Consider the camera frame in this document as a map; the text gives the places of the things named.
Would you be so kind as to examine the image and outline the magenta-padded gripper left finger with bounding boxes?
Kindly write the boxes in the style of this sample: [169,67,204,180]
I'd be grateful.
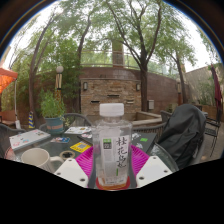
[53,146,98,189]

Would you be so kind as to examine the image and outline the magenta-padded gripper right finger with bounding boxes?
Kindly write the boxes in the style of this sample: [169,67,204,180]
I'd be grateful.
[129,144,173,189]

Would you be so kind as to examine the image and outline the round dark ashtray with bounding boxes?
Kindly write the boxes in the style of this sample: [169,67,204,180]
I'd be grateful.
[58,149,79,161]

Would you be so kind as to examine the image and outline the yellow square card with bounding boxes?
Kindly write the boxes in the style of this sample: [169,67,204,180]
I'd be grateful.
[69,140,92,154]

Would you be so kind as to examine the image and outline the colourful flat card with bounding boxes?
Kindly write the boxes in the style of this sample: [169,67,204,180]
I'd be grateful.
[50,136,71,145]

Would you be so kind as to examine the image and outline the white ceramic mug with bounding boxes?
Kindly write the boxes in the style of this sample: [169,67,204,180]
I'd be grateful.
[20,147,65,174]

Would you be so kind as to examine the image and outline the open magazine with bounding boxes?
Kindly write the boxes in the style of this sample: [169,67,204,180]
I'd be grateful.
[64,125,93,136]

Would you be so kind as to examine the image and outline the clear drink bottle white cap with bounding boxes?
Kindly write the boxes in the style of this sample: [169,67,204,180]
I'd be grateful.
[91,102,134,191]

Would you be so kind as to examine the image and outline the black backpack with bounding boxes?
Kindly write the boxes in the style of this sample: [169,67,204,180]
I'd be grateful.
[155,103,208,170]

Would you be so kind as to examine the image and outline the potted green plant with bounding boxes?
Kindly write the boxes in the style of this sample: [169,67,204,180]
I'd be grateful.
[38,89,68,135]

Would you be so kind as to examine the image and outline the striped yellow blue bollard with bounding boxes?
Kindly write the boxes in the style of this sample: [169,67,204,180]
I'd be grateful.
[27,110,36,130]

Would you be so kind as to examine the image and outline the black metal chair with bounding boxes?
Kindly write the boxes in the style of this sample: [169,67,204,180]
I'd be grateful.
[203,112,224,158]

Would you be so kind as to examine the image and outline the closed dark red parasol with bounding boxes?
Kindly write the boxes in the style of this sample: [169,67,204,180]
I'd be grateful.
[209,63,224,116]

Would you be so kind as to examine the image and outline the orange canopy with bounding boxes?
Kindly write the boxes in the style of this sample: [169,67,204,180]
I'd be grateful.
[0,67,19,96]

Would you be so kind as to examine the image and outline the globe lamp post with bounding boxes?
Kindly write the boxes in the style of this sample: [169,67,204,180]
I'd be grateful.
[54,65,65,92]

